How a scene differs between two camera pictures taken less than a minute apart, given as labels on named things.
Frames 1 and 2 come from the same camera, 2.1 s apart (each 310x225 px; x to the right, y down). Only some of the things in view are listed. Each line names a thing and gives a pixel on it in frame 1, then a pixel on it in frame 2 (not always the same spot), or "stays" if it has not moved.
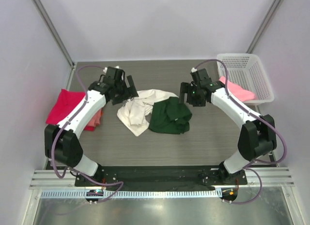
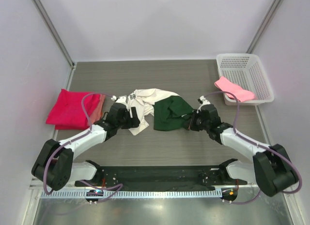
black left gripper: x=126 y=96 → x=132 y=122
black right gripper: x=185 y=88 → x=190 y=123
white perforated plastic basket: x=249 y=70 stays
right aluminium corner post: x=265 y=22 stays
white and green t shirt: x=167 y=113 stays
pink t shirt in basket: x=239 y=94 stays
